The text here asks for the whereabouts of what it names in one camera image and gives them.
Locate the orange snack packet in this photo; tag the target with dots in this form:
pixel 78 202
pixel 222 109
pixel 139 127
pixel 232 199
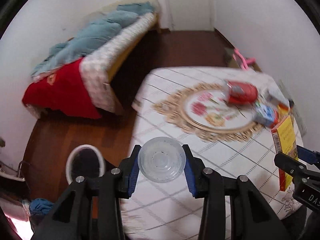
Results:
pixel 283 112

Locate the brown cardboard box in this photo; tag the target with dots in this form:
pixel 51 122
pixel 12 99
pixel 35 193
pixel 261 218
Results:
pixel 228 57

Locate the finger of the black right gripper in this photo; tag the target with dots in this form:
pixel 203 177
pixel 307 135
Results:
pixel 291 166
pixel 309 156

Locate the bed with patterned mattress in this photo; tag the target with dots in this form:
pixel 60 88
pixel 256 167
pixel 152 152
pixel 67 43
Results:
pixel 98 68

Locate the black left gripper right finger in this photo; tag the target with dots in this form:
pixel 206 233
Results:
pixel 251 215

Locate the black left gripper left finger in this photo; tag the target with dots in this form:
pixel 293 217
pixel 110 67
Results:
pixel 91 209

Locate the clear plastic cup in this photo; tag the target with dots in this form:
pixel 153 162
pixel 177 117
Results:
pixel 161 159

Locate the teal blanket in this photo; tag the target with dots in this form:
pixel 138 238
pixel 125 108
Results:
pixel 92 37

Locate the white trash bin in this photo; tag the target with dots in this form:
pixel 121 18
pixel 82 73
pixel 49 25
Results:
pixel 84 161

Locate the blue cloth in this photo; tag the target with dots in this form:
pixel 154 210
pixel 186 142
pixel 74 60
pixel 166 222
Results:
pixel 40 206

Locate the yellow cigarette box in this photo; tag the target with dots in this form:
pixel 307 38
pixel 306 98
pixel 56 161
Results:
pixel 285 142

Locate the white door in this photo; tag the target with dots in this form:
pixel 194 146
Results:
pixel 191 15

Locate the red blanket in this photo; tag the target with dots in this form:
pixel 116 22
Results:
pixel 62 91

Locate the blue white milk carton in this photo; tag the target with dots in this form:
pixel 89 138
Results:
pixel 265 115

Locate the pink plastic hanger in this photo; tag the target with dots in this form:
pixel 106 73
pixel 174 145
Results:
pixel 244 63

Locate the red cola can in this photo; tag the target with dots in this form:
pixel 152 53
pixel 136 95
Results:
pixel 239 93

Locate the white grey cardboard box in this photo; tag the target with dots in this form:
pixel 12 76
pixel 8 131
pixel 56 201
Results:
pixel 273 95

